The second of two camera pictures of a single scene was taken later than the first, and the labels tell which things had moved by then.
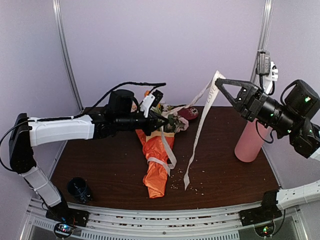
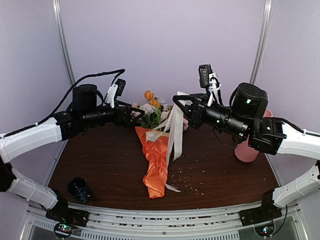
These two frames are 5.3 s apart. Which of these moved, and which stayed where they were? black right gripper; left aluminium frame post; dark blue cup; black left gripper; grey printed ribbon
Moved: grey printed ribbon; black left gripper; black right gripper
Stayed: dark blue cup; left aluminium frame post
